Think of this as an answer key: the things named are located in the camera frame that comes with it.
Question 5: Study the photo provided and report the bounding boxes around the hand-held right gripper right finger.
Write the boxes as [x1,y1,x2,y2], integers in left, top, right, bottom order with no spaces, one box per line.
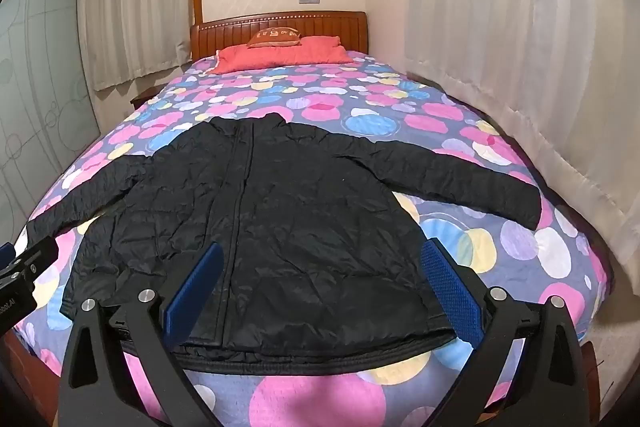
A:
[420,237,601,427]

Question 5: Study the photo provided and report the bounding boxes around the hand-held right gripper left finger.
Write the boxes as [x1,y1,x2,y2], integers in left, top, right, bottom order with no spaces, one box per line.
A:
[57,242,224,427]

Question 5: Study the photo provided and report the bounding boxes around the black puffer jacket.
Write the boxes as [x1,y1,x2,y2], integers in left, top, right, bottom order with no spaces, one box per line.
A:
[25,113,543,377]

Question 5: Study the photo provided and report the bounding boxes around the frosted glass wardrobe door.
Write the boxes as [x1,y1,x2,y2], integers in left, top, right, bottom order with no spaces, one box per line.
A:
[0,0,102,235]

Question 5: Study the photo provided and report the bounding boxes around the dark wooden nightstand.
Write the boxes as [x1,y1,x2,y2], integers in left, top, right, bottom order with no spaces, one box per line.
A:
[130,86,165,108]

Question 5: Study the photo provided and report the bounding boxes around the colourful dotted bedspread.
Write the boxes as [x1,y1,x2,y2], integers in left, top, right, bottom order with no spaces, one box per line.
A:
[10,49,608,427]

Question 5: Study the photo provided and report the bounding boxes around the wooden bed headboard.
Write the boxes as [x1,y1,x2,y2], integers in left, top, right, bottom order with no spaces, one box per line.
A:
[190,10,371,62]

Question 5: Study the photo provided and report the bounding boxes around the orange printed cushion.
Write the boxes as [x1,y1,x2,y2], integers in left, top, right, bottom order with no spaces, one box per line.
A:
[247,27,301,49]

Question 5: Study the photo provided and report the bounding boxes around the long white sheer curtain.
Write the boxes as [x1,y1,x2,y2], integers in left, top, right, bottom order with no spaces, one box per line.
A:
[404,0,640,280]

